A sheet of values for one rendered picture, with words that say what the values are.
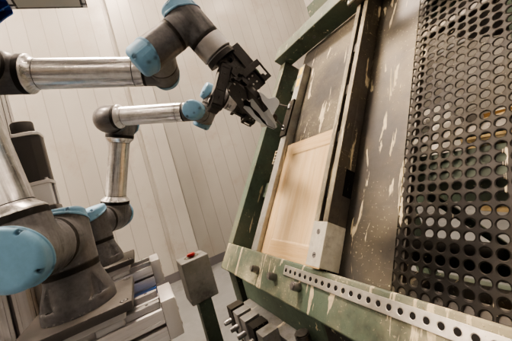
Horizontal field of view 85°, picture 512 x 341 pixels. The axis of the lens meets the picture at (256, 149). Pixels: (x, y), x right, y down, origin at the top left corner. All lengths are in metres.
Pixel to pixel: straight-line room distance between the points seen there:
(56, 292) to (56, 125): 3.90
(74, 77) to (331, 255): 0.80
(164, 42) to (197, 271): 0.96
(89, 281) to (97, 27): 4.57
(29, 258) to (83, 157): 3.85
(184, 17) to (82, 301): 0.64
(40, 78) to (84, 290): 0.49
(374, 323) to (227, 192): 3.98
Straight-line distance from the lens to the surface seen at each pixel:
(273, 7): 6.18
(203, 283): 1.34
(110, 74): 0.79
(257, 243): 1.21
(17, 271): 0.64
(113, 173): 1.35
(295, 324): 0.98
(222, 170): 4.55
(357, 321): 0.75
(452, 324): 0.62
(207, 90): 1.19
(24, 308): 0.99
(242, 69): 0.67
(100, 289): 0.79
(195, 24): 0.67
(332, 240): 0.85
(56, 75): 0.83
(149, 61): 0.65
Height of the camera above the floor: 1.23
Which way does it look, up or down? 3 degrees up
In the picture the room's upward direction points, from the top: 17 degrees counter-clockwise
